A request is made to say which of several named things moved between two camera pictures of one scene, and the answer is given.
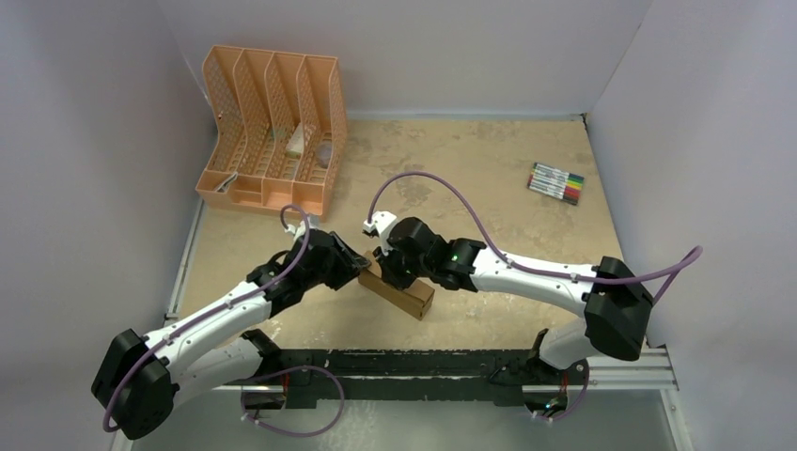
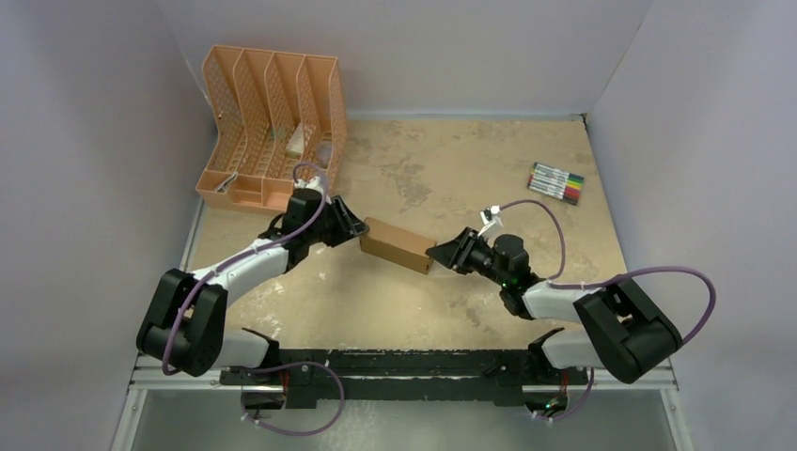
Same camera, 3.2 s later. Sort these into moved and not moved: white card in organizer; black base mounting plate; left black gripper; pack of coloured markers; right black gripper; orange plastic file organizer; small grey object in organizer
Moved: right black gripper; left black gripper
Not moved: small grey object in organizer; black base mounting plate; orange plastic file organizer; pack of coloured markers; white card in organizer
